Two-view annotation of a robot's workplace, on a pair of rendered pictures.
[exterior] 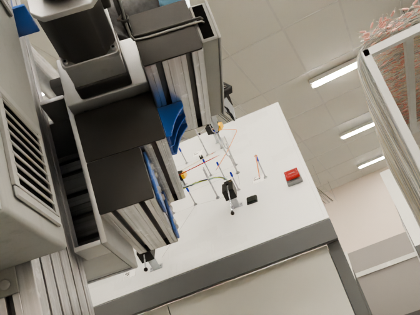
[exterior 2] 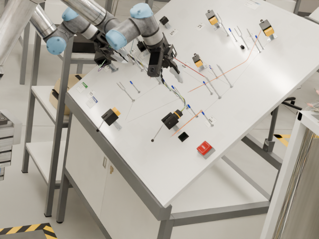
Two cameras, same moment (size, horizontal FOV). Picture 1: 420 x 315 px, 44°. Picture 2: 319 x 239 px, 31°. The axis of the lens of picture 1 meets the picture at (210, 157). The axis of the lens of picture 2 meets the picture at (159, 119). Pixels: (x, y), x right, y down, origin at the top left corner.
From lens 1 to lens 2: 2.27 m
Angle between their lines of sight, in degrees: 64
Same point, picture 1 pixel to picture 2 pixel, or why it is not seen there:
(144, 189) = not seen: outside the picture
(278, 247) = (140, 189)
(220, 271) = (121, 168)
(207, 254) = (129, 149)
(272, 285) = (138, 200)
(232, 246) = (136, 160)
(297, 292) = (143, 217)
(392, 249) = not seen: outside the picture
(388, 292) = not seen: outside the picture
